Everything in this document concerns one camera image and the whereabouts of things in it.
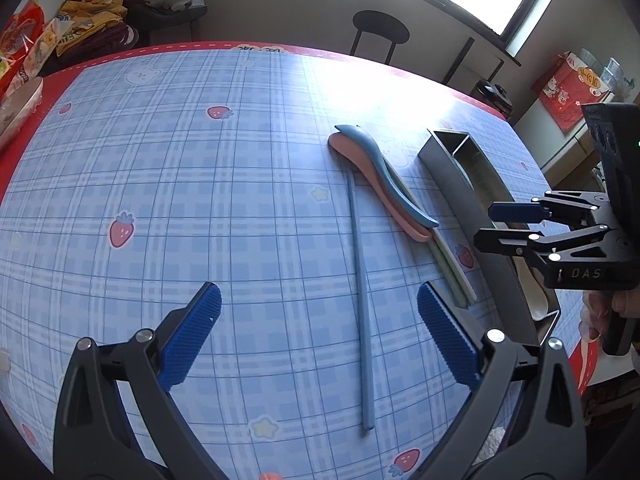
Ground black metal rack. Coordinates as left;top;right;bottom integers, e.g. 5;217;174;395
442;37;505;87

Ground white refrigerator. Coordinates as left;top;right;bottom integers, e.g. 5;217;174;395
514;89;617;187

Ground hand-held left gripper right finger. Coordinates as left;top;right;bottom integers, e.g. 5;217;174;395
415;281;588;480

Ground clear plastic containers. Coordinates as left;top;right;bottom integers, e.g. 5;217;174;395
577;47;636;102

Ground white spoon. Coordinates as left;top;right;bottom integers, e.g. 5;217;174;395
514;254;552;322

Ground person's right hand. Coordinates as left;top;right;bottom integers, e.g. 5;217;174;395
578;289;640;345

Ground pink rimmed bowl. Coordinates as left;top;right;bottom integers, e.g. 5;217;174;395
0;77;45;152

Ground red printed cloth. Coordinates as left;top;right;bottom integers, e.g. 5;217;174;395
530;50;614;134

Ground pink spoon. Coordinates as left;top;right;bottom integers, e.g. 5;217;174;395
328;132;432;242

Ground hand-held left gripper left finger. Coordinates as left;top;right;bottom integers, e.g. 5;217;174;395
52;281;226;480

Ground dark clothes pile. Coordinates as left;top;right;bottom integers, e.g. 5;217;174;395
69;0;147;62

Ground red snack bag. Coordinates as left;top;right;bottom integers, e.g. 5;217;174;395
0;0;67;107

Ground metal utensil box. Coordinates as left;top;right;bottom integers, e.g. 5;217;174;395
417;129;562;347

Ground blue plaid tablecloth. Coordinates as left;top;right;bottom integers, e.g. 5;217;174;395
0;41;640;480

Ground blue spoon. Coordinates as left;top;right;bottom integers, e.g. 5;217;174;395
334;124;440;228

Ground green chopstick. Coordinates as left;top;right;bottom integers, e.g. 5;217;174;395
384;159;472;309

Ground grey stool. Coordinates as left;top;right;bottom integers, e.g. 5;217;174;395
125;0;209;44

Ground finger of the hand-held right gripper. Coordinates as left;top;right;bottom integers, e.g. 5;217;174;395
488;190;611;227
473;224;621;267

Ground dark window sill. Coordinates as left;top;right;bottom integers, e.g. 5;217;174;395
324;0;522;67

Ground electric pressure cooker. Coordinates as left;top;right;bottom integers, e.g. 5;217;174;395
474;79;514;117

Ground blue chopstick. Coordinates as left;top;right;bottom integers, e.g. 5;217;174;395
347;169;375;432

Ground black round-back chair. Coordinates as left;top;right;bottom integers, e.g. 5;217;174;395
349;9;411;64

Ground yellow clothing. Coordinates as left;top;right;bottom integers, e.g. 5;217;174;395
54;0;127;57

